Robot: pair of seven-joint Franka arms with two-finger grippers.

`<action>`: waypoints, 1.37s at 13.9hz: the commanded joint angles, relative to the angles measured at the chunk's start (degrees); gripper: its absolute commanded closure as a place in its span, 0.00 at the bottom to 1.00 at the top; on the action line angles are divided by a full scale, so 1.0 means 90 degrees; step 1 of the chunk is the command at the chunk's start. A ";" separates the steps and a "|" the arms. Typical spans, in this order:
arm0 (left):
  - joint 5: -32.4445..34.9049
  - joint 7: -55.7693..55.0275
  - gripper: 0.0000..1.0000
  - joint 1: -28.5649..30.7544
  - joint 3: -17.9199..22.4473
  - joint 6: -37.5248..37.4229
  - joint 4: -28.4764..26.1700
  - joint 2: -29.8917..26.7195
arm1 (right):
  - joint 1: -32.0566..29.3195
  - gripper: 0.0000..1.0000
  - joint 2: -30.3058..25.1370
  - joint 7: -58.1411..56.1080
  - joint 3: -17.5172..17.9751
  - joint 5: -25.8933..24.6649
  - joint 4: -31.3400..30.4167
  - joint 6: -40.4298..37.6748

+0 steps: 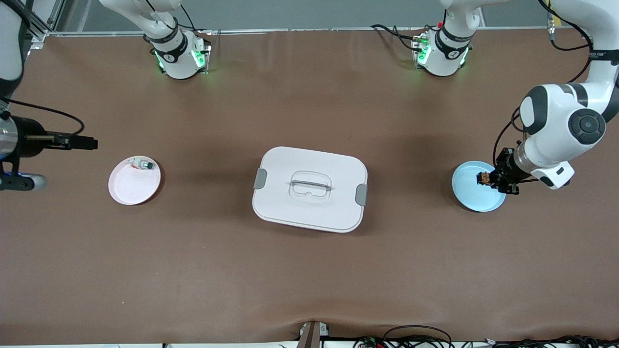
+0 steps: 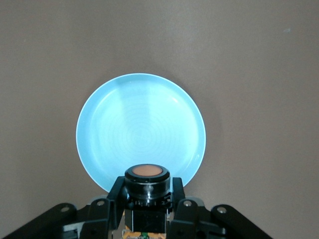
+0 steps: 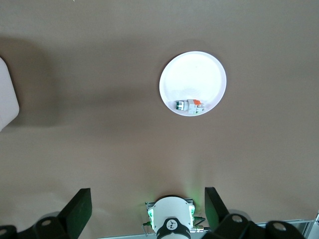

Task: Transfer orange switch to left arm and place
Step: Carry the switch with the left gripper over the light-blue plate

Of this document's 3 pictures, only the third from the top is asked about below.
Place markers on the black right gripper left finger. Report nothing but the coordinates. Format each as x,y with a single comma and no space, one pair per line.
74,214

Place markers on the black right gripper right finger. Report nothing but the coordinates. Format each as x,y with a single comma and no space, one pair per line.
216,214

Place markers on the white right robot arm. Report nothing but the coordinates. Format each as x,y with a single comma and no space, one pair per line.
172,211

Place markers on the white lidded storage box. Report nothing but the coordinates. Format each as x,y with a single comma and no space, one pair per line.
7,99

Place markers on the pink round plate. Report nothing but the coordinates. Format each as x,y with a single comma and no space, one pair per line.
192,74

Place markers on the green push-button switch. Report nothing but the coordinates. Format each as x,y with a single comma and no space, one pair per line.
189,107

